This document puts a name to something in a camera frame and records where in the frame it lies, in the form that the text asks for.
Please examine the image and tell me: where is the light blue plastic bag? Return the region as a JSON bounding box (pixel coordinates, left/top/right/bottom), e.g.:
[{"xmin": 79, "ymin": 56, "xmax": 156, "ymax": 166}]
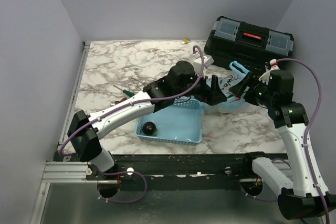
[{"xmin": 204, "ymin": 60, "xmax": 253, "ymax": 113}]

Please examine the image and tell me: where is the aluminium left side rail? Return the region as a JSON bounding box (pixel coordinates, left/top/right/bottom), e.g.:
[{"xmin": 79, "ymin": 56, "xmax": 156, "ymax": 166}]
[{"xmin": 57, "ymin": 41, "xmax": 91, "ymax": 151}]

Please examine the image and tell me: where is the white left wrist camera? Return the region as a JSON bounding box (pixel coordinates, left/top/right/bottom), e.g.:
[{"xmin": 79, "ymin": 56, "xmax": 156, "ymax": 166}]
[{"xmin": 193, "ymin": 55, "xmax": 214, "ymax": 72}]

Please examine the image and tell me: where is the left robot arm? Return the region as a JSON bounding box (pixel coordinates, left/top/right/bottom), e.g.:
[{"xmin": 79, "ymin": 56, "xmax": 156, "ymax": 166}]
[{"xmin": 68, "ymin": 61, "xmax": 227, "ymax": 179}]

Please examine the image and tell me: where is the dark purple fake mangosteen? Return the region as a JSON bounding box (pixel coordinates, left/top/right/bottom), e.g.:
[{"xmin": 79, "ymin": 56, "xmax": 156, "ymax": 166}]
[{"xmin": 142, "ymin": 121, "xmax": 158, "ymax": 136}]

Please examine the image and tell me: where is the green handled screwdriver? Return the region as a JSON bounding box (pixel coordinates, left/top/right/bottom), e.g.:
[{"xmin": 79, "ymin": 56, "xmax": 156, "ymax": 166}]
[{"xmin": 114, "ymin": 85, "xmax": 134, "ymax": 97}]

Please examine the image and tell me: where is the black front mounting rail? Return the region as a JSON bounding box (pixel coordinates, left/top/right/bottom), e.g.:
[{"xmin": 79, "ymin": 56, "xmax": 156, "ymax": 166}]
[{"xmin": 52, "ymin": 153, "xmax": 289, "ymax": 191}]

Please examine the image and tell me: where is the aluminium extrusion bar left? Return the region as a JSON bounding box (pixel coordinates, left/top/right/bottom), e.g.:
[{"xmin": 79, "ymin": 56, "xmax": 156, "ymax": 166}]
[{"xmin": 41, "ymin": 162, "xmax": 93, "ymax": 184}]

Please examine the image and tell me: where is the small yellow white tag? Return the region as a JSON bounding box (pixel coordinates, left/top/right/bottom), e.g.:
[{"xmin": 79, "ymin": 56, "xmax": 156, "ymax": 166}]
[{"xmin": 181, "ymin": 39, "xmax": 190, "ymax": 45}]

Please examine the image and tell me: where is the black plastic toolbox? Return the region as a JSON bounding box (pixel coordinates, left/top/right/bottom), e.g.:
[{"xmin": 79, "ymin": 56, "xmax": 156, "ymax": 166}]
[{"xmin": 204, "ymin": 16, "xmax": 294, "ymax": 76}]

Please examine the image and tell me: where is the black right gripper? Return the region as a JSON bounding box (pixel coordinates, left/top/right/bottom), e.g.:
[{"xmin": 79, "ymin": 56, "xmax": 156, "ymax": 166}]
[{"xmin": 229, "ymin": 70, "xmax": 276, "ymax": 106}]

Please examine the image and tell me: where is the light blue plastic basket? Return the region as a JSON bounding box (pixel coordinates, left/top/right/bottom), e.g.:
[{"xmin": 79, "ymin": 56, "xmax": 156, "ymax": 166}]
[{"xmin": 134, "ymin": 98, "xmax": 204, "ymax": 145}]

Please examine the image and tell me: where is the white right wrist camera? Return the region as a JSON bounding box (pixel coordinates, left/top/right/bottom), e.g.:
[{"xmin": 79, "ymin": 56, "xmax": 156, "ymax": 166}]
[{"xmin": 258, "ymin": 59, "xmax": 280, "ymax": 85}]

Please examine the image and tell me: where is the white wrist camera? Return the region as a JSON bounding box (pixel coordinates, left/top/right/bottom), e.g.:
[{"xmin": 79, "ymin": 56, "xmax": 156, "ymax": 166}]
[
  {"xmin": 193, "ymin": 55, "xmax": 214, "ymax": 72},
  {"xmin": 258, "ymin": 59, "xmax": 280, "ymax": 85}
]

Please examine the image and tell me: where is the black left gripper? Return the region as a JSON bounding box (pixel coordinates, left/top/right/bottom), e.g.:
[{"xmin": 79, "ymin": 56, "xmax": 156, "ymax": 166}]
[{"xmin": 174, "ymin": 70, "xmax": 227, "ymax": 106}]

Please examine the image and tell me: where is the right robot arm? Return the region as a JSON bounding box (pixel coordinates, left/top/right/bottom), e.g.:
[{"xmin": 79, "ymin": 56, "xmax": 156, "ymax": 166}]
[{"xmin": 230, "ymin": 70, "xmax": 335, "ymax": 223}]

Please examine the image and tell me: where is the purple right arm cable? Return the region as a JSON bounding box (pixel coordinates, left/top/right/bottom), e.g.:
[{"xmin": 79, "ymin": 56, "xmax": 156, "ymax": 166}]
[{"xmin": 239, "ymin": 58, "xmax": 330, "ymax": 224}]

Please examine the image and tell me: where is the brown and silver small tool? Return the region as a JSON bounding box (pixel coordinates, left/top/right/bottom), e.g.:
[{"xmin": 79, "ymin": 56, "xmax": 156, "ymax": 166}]
[{"xmin": 110, "ymin": 97, "xmax": 128, "ymax": 106}]

